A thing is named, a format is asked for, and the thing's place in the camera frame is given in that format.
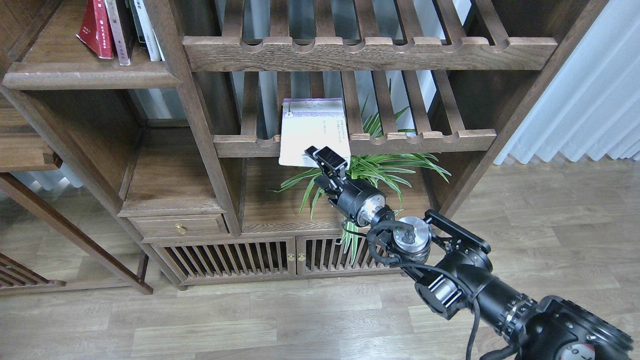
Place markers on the dark wooden bookshelf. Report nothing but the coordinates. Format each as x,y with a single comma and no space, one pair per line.
199,132

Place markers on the green spider plant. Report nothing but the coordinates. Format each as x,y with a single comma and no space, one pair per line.
372,168

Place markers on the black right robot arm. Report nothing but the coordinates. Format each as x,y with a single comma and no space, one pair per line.
452,271

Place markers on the red textbook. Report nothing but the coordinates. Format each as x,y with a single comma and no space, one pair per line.
95,30

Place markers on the white pleated curtain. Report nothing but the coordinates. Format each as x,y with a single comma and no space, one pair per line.
592,106

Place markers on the slatted cabinet door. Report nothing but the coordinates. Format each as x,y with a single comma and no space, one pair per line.
230,261
320,256

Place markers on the dark green upright book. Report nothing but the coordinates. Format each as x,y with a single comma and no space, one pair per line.
139,25

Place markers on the small wooden drawer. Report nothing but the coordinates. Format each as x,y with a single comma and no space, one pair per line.
162,227

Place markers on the right slatted cabinet door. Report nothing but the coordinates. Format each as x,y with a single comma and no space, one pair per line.
320,256

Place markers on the left slatted cabinet door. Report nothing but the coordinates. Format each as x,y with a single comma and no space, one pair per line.
230,261

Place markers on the maroon book white characters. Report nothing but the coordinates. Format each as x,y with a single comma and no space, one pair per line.
121,26

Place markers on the pale purple white book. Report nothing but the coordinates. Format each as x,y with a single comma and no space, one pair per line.
317,122

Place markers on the white upright book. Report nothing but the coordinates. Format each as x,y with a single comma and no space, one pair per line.
151,41

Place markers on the brass drawer knob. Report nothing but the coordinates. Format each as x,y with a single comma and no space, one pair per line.
180,229

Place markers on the white plant pot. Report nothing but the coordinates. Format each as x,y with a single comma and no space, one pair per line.
347,192

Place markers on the wooden side rack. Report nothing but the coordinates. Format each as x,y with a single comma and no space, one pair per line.
17,278

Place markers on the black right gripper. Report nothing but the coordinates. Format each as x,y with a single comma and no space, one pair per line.
373,211

